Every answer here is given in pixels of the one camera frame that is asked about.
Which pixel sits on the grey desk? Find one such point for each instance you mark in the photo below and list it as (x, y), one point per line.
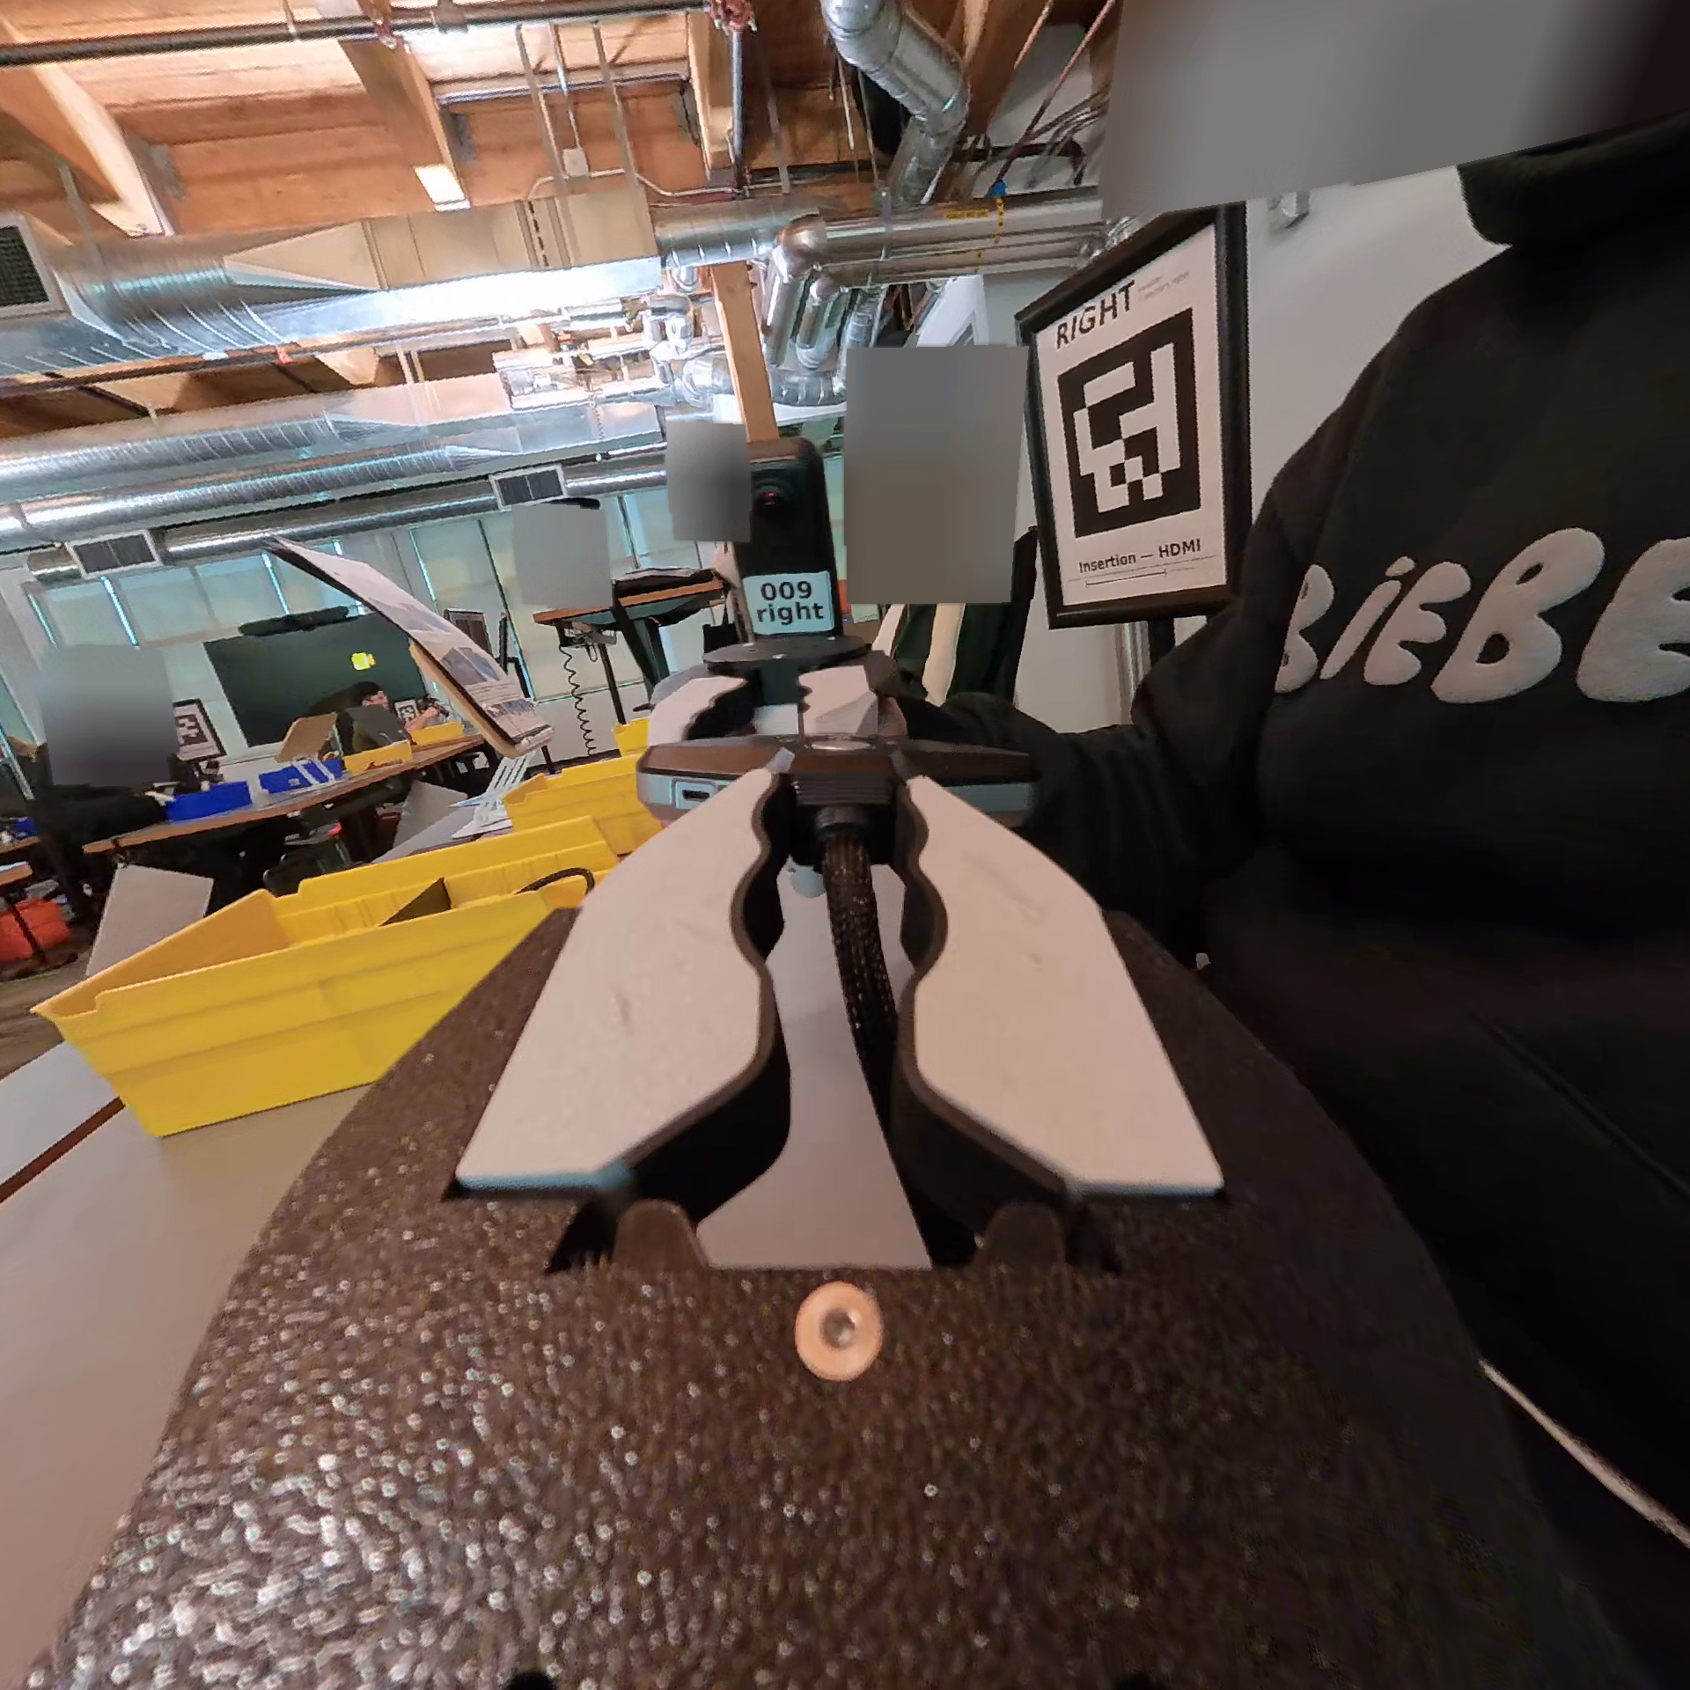
(104, 1254)

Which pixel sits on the person's right forearm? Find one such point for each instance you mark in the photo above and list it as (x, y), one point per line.
(1123, 793)

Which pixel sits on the long wooden table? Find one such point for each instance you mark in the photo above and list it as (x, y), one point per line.
(263, 806)

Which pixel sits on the standing desk wooden top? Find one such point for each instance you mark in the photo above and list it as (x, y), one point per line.
(661, 593)

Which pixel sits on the tilted board document stand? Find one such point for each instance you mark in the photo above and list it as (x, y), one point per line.
(460, 659)

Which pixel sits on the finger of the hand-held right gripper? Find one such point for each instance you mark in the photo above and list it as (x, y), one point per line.
(866, 706)
(686, 713)

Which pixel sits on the black monitor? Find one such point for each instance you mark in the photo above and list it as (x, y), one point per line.
(289, 672)

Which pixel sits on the framed marker sign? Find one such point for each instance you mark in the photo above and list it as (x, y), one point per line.
(1134, 435)

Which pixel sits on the small blue bin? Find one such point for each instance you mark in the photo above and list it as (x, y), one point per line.
(301, 776)
(198, 799)

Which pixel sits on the thin silver duct with grilles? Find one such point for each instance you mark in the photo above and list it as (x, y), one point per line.
(330, 521)

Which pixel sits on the grey board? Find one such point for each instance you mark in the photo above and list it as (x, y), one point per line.
(145, 924)

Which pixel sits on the black hdmi switch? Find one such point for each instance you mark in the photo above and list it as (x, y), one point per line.
(949, 773)

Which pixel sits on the silver duct with vent box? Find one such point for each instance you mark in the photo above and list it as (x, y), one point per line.
(330, 283)

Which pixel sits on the silver spiral duct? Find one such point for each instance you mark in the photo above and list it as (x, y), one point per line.
(330, 443)

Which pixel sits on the green white jacket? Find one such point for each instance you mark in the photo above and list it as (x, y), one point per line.
(977, 645)

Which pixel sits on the yellow bin with divider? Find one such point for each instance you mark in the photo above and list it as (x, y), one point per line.
(263, 1017)

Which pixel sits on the small tilted wooden board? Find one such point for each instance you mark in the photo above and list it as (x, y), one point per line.
(305, 739)

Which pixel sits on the person's torso black hoodie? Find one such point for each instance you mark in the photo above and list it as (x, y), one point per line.
(1452, 924)

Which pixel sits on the orange bag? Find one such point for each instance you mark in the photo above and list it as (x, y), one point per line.
(32, 937)

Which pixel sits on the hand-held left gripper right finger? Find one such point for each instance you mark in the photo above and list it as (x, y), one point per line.
(1042, 1030)

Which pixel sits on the yellow storage bin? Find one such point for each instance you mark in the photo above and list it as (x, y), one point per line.
(581, 804)

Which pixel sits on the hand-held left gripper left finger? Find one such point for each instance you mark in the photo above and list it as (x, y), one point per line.
(619, 1017)

